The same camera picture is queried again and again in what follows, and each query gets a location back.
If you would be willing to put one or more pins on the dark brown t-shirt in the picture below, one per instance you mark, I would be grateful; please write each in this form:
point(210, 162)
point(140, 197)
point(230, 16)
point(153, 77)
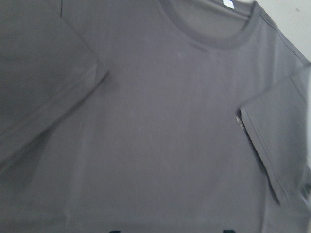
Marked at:
point(151, 116)

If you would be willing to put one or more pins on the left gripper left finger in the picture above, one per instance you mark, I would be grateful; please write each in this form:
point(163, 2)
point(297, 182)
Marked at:
point(116, 231)

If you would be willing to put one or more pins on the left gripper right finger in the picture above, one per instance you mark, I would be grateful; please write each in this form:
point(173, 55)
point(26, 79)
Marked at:
point(228, 231)

